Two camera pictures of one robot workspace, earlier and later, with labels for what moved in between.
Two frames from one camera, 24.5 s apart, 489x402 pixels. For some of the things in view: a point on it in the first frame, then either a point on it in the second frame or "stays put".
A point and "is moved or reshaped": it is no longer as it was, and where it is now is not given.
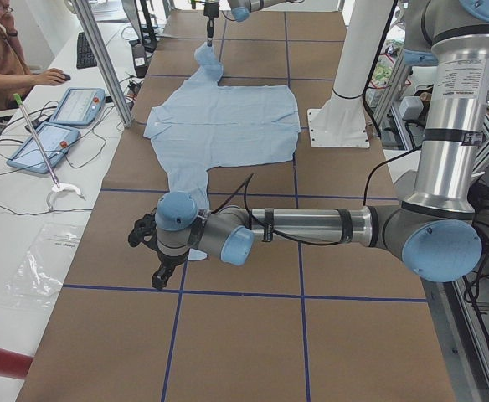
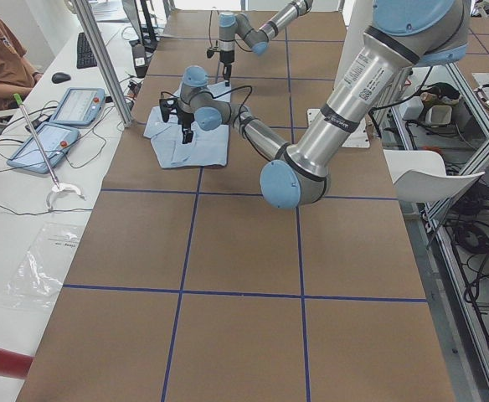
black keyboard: (84, 55) stays put
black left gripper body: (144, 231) -> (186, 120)
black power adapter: (140, 59) stays put
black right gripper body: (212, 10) -> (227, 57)
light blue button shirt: (201, 124) is moved or reshaped
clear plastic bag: (42, 273) stays put
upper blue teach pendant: (79, 106) stays put
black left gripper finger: (159, 279) -> (187, 134)
